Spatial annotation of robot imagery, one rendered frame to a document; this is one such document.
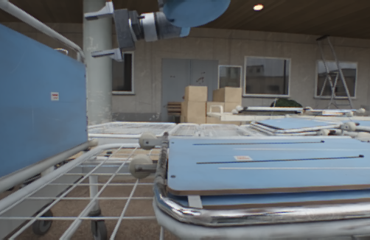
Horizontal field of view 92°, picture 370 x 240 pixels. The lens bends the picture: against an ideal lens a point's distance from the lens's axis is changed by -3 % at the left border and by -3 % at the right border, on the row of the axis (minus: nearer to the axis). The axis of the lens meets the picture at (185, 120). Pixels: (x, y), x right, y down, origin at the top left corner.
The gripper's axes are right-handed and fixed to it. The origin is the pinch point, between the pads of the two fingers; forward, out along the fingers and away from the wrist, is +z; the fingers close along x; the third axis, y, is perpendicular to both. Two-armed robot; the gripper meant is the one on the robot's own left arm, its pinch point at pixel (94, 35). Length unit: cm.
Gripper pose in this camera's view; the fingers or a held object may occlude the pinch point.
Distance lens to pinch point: 78.3
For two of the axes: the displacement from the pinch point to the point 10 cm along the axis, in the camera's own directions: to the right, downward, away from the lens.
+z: -9.9, 1.6, -0.6
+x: -1.5, -9.8, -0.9
